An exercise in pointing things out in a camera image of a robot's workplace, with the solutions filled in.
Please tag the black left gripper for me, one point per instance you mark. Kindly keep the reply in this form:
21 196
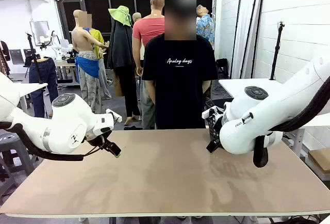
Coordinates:
96 140

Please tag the small white robot arm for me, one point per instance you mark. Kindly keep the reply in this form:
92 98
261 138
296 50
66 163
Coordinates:
55 40

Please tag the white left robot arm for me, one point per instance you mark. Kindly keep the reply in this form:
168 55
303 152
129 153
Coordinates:
67 123

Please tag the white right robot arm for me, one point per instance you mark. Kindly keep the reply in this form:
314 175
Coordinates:
257 120

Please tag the faded blue-grey jeans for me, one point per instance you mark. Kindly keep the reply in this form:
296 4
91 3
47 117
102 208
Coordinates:
147 105

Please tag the grey camouflage trousers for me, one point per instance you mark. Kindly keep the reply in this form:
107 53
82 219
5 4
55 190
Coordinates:
89 92

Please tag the person in black t-shirt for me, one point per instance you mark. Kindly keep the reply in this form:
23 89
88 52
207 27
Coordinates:
180 84

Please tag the black chair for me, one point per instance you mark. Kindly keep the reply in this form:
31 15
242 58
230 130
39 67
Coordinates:
222 65

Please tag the blue cloth wrap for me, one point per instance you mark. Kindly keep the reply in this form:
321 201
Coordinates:
89 66

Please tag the cluttered white desk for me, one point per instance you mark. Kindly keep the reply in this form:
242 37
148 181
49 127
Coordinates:
67 65

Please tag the mannequin in black coat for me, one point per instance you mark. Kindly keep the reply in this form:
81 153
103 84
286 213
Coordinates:
121 48

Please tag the dark blue jeans torso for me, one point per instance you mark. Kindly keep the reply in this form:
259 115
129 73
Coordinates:
42 74

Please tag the grey plastic stool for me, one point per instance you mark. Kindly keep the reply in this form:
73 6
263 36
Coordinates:
10 141

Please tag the flat cardboard box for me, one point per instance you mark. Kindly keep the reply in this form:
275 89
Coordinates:
319 162

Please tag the mannequin in yellow shirt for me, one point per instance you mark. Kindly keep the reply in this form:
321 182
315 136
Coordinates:
98 40

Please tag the shirtless beige mannequin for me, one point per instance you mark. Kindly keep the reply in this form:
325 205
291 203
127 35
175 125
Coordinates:
81 40

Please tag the black stand pole curved end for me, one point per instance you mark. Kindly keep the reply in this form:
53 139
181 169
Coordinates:
236 33

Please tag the mannequin in floral shirt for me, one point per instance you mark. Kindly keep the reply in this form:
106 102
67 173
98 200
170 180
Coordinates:
206 28

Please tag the straight black stand pole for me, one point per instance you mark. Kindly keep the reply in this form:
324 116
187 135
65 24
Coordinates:
249 28
258 28

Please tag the red crop top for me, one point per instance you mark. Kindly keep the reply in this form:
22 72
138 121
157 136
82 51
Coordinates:
147 28

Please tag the grey square panel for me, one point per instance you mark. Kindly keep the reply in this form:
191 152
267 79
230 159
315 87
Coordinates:
16 56

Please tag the bare mannequin head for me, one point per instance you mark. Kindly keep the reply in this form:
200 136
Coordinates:
137 17

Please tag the green bucket hat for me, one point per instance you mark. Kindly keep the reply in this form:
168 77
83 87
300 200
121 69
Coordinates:
121 15

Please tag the white backdrop cloth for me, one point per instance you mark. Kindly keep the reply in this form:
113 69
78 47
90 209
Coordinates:
245 15

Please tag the white framed monitor panel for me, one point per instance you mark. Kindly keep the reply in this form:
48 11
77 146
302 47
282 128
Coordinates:
38 31

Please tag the hanging brown garments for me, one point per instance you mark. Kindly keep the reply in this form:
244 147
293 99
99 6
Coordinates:
3 58

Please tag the bald tan mannequin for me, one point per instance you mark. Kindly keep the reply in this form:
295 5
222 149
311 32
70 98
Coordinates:
157 2

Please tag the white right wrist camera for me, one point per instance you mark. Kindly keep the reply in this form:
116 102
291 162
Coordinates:
207 113

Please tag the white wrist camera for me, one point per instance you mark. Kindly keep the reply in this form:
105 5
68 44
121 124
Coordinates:
114 115
207 113

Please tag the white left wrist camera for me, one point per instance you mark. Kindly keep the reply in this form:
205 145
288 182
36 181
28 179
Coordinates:
114 115

